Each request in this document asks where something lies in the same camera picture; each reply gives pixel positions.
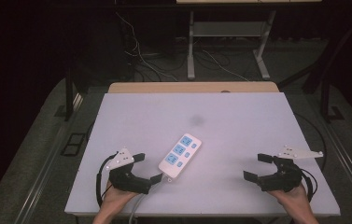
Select person's right hand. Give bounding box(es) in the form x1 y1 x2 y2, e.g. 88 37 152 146
266 182 312 213

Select grey power strip cable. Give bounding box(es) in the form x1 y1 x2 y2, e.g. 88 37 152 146
128 177 165 224

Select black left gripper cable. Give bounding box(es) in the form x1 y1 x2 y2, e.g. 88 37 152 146
94 151 120 207

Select thin black floor cable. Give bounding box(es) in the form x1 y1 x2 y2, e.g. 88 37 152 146
293 112 329 173

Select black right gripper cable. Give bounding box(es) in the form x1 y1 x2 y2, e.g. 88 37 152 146
300 168 319 203

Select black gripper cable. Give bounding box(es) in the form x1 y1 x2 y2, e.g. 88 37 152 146
300 168 319 203
94 151 120 207

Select white power strip blue sockets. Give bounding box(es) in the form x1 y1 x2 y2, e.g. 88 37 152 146
158 133 203 183

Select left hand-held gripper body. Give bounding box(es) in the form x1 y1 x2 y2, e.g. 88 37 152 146
106 147 153 196

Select grey metal table frame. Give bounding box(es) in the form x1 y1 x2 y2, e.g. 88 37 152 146
186 10 277 81

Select aluminium floor rail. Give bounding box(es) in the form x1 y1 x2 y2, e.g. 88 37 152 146
322 119 352 216
14 92 85 224

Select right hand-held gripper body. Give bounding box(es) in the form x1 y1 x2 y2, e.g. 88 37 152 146
256 145 324 192

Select white foam board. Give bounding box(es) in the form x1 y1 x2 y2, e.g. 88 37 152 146
63 91 342 217

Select black metal stand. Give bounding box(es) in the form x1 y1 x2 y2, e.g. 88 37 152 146
318 76 345 123
63 69 76 122

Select black floor frame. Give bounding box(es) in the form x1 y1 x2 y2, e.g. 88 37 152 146
60 133 87 157

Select white floor cable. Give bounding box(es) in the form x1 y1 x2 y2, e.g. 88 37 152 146
201 49 250 82
115 11 179 83

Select person's left hand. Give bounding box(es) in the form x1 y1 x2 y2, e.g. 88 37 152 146
100 182 139 213

